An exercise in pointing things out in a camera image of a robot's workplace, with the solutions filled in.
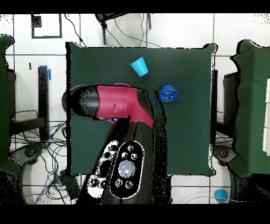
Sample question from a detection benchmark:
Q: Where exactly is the pink bowl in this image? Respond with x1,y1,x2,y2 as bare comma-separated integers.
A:
107,82,131,124

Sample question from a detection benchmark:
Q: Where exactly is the small dark blue bowl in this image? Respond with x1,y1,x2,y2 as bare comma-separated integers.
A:
158,85,180,103

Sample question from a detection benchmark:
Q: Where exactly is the light blue cup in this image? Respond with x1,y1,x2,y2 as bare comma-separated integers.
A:
130,56,149,78
214,188,229,204

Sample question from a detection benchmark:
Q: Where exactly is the dark green table cloth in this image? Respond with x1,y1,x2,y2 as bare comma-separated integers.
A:
65,41,218,176

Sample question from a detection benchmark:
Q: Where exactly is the black tripod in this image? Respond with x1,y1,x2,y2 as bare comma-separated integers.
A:
94,13,152,45

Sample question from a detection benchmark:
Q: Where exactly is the black power strip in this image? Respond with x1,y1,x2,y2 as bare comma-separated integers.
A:
60,170,82,200

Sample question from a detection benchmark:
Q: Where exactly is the black grey floor device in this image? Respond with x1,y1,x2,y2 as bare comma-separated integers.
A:
213,144,238,166
9,143,44,167

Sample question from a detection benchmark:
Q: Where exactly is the green cloth side table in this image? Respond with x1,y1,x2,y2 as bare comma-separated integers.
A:
0,34,21,175
227,40,270,178

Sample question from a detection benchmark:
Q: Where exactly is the tangle of cables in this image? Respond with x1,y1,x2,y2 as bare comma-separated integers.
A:
10,122,85,204

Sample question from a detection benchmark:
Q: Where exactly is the black metal frame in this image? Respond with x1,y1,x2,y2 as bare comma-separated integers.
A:
9,66,51,142

